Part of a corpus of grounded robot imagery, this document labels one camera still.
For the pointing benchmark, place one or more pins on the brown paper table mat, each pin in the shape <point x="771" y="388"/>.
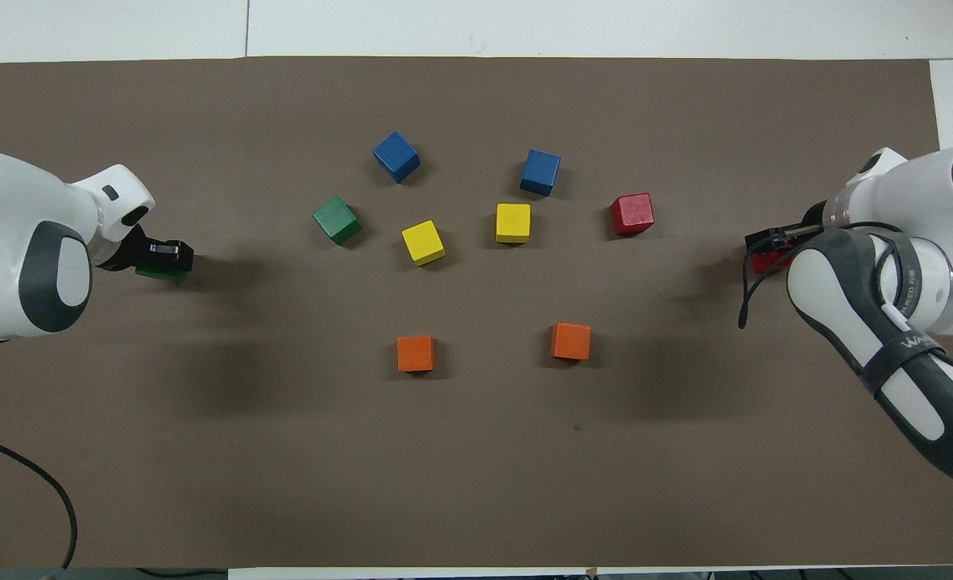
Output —
<point x="476" y="483"/>

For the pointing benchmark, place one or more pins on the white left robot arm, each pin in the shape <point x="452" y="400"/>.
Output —
<point x="9" y="242"/>

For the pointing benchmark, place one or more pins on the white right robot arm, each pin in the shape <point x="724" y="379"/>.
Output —
<point x="935" y="201"/>

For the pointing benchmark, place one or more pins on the blue wooden cube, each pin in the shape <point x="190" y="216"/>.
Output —
<point x="540" y="171"/>
<point x="396" y="157"/>

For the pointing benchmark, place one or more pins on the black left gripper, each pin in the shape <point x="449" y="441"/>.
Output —
<point x="128" y="254"/>

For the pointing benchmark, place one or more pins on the green wooden cube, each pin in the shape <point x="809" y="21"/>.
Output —
<point x="162" y="275"/>
<point x="336" y="219"/>

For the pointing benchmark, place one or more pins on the yellow wooden cube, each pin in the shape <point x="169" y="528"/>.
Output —
<point x="423" y="242"/>
<point x="513" y="221"/>

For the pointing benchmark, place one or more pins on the orange wooden cube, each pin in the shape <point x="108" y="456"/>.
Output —
<point x="416" y="353"/>
<point x="570" y="341"/>

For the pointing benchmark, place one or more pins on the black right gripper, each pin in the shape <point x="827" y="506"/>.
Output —
<point x="816" y="219"/>

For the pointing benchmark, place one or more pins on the red wooden cube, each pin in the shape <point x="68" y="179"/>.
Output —
<point x="766" y="262"/>
<point x="632" y="213"/>

